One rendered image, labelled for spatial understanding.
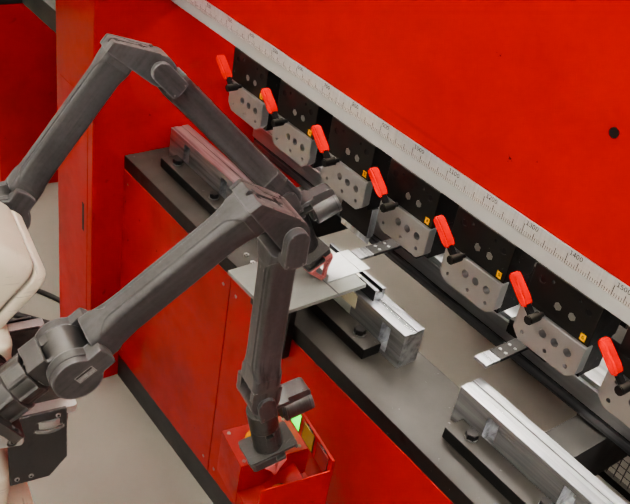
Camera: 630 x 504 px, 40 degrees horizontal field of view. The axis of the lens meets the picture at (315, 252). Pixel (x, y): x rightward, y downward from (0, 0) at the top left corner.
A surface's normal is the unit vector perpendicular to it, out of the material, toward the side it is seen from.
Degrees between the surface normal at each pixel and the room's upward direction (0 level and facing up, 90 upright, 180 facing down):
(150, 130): 90
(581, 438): 0
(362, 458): 90
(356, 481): 90
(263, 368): 84
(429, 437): 0
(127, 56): 81
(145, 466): 0
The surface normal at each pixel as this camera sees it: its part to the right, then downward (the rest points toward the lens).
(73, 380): 0.48, 0.58
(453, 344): 0.15, -0.82
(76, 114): 0.33, 0.40
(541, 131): -0.79, 0.24
